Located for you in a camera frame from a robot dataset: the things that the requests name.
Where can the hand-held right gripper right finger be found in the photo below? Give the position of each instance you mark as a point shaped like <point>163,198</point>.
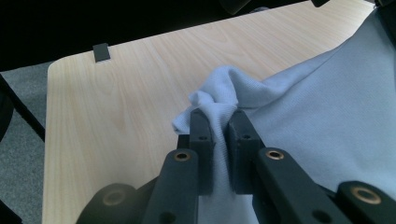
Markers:
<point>244,155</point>

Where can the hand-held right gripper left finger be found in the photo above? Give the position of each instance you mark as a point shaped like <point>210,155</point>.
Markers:
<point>201,149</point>

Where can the grey floral print T-shirt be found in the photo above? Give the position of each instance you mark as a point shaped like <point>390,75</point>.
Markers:
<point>311,124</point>

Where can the black metal stand leg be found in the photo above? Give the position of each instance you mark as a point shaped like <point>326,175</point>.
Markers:
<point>25,109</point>

